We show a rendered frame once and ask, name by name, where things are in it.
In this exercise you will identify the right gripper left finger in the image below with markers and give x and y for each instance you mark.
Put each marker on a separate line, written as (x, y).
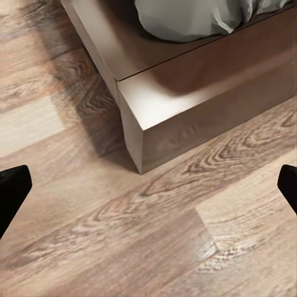
(15, 183)

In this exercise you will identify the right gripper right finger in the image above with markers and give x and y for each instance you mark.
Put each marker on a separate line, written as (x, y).
(287, 184)

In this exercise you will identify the bed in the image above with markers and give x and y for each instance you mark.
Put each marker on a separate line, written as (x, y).
(186, 71)

